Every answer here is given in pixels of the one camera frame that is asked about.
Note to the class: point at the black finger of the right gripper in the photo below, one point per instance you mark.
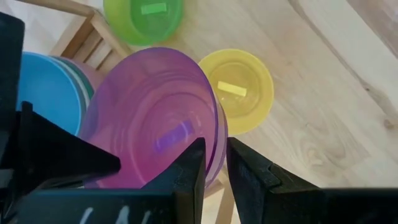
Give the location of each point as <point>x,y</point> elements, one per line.
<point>62,149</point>

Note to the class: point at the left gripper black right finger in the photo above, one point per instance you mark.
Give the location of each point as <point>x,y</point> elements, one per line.
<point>264,199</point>

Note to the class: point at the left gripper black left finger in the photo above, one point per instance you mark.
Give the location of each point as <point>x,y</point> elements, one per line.
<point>186,186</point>

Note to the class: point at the large blue bowl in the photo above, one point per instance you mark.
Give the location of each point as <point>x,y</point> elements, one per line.
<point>49,90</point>

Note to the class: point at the large teal bowl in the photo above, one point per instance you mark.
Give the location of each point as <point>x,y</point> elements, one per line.
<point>85,85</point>

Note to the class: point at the large lilac-pink bowl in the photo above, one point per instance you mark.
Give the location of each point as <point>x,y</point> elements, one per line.
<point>93,73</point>

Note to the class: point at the small translucent purple bowl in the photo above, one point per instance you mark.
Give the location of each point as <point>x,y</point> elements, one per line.
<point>149,109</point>

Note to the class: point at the small translucent yellow bowl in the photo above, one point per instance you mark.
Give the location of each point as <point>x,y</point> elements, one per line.
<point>239,93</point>

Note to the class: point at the small translucent green bowl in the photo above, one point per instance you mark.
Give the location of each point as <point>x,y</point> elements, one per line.
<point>143,21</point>

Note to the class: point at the wooden slatted shelf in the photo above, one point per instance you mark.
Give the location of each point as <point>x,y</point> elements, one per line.
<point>105,34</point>

